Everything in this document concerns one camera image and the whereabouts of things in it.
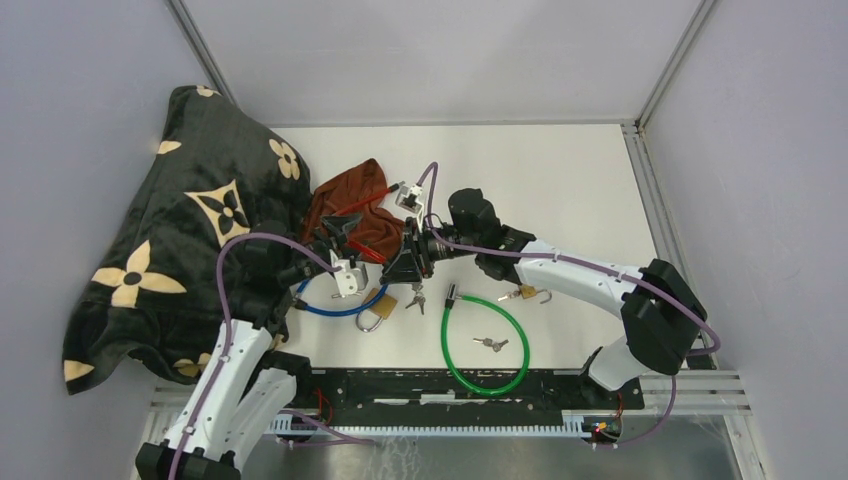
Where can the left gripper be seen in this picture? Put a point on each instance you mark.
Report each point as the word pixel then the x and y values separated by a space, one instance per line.
pixel 335 241

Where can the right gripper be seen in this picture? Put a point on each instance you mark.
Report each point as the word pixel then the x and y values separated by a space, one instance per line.
pixel 413 261

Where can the red cable lock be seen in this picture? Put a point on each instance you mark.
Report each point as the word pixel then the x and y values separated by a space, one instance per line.
pixel 367 252

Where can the large brass padlock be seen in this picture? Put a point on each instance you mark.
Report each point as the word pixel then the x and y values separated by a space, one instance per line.
pixel 377 307

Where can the blue cable lock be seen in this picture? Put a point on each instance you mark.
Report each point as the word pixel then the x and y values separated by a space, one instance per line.
pixel 302 305

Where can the small brass padlock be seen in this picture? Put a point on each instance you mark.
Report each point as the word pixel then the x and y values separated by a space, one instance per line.
pixel 526 292

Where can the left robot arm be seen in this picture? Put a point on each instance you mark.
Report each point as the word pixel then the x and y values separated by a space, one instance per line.
pixel 246 382

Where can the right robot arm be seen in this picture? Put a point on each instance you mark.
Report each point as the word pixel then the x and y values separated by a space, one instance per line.
pixel 660 313

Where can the brown cloth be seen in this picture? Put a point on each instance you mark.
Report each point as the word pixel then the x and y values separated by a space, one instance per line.
pixel 360 189

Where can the black floral blanket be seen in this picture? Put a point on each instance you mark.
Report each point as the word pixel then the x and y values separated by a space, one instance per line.
pixel 218 174

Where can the green cable lock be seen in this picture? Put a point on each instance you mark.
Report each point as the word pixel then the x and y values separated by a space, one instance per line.
pixel 452 296

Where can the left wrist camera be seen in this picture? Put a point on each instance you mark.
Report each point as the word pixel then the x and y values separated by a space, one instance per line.
pixel 350 276

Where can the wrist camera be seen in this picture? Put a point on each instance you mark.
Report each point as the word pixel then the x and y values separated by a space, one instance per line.
pixel 350 276
pixel 410 198

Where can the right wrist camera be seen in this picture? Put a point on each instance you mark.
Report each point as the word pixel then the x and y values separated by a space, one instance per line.
pixel 410 198

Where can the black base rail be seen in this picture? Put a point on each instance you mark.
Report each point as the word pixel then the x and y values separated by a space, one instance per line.
pixel 435 398

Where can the aluminium frame right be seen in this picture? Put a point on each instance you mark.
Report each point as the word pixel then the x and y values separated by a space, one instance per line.
pixel 706 394

